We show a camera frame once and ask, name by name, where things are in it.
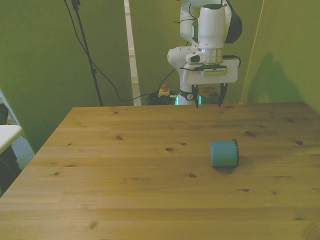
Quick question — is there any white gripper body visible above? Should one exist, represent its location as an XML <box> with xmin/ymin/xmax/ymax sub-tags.
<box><xmin>180</xmin><ymin>57</ymin><xmax>239</xmax><ymax>86</ymax></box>

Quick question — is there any red emergency stop button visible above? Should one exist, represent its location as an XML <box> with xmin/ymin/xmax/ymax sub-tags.
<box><xmin>158</xmin><ymin>84</ymin><xmax>171</xmax><ymax>98</ymax></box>

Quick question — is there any black cable bundle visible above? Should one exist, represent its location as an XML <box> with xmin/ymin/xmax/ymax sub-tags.
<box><xmin>145</xmin><ymin>91</ymin><xmax>180</xmax><ymax>106</ymax></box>

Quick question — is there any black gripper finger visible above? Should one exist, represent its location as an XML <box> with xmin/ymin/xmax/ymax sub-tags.
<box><xmin>191</xmin><ymin>84</ymin><xmax>200</xmax><ymax>110</ymax></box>
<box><xmin>218</xmin><ymin>83</ymin><xmax>229</xmax><ymax>108</ymax></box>

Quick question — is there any white side table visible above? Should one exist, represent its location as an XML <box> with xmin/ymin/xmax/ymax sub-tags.
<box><xmin>0</xmin><ymin>124</ymin><xmax>23</xmax><ymax>155</ymax></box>

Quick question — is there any black tripod stand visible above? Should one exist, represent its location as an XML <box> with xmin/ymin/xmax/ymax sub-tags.
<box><xmin>71</xmin><ymin>0</ymin><xmax>104</xmax><ymax>107</ymax></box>

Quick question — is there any blue enamel mug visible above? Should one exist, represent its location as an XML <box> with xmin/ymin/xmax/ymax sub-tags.
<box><xmin>209</xmin><ymin>139</ymin><xmax>240</xmax><ymax>168</ymax></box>

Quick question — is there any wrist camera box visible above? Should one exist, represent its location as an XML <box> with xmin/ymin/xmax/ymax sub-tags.
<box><xmin>199</xmin><ymin>64</ymin><xmax>230</xmax><ymax>77</ymax></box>

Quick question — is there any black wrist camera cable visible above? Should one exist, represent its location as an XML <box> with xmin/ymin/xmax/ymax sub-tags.
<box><xmin>222</xmin><ymin>54</ymin><xmax>242</xmax><ymax>69</ymax></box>

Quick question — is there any black tripod cable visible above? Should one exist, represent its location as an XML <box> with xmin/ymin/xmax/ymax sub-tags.
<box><xmin>63</xmin><ymin>0</ymin><xmax>177</xmax><ymax>103</ymax></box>

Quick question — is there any white vertical trim strip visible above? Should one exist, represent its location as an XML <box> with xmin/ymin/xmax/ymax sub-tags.
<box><xmin>123</xmin><ymin>0</ymin><xmax>142</xmax><ymax>106</ymax></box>

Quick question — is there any dark object beside table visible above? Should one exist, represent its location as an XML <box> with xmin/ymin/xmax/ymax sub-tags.
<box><xmin>0</xmin><ymin>146</ymin><xmax>23</xmax><ymax>198</ymax></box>

